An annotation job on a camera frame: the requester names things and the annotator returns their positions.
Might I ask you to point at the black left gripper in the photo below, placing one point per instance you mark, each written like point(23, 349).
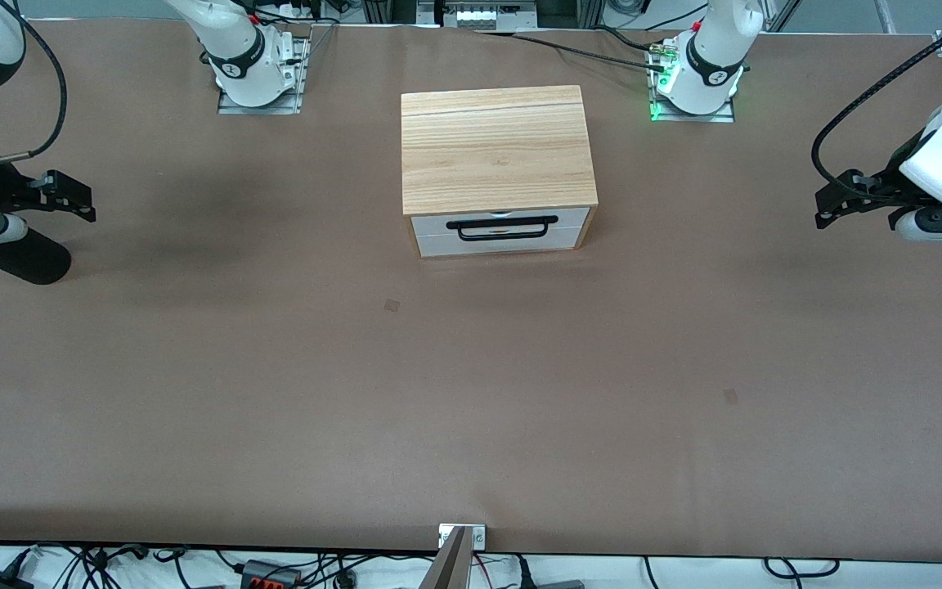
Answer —
point(885, 183)

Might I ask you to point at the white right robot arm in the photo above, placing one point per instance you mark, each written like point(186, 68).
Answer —
point(242, 49)

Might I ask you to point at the black cylindrical vase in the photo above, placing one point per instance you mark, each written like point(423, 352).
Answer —
point(25, 260)

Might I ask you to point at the light wooden cabinet box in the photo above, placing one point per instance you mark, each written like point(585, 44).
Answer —
point(495, 151)

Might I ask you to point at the white power strip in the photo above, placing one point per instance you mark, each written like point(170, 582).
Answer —
point(477, 16)

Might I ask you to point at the grey adapter with orange plugs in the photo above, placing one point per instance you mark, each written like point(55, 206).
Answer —
point(271, 574)

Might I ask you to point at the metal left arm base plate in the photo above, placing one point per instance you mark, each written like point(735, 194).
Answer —
point(728, 110)

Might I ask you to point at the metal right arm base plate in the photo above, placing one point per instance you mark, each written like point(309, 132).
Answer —
point(299, 78)

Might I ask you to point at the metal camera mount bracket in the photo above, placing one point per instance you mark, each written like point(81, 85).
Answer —
point(459, 556)

